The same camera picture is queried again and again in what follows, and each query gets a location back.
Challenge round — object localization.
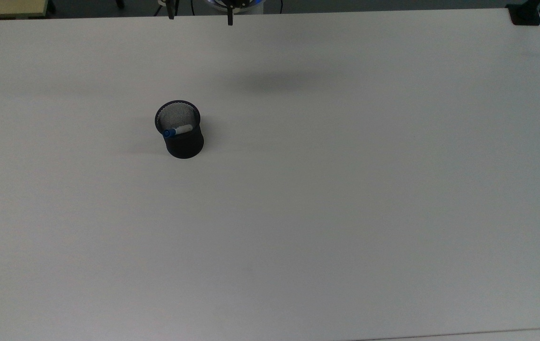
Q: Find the white marker with blue cap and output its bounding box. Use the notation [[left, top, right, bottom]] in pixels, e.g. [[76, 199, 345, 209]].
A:
[[163, 125, 194, 139]]

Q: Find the black mesh pen cup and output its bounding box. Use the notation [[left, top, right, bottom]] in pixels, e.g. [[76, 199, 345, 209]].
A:
[[155, 100, 204, 159]]

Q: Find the light wooden side table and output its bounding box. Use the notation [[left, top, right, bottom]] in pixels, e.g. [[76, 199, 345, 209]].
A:
[[0, 0, 49, 20]]

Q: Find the black table clamp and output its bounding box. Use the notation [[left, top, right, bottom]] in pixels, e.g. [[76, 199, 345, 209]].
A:
[[506, 0, 540, 26]]

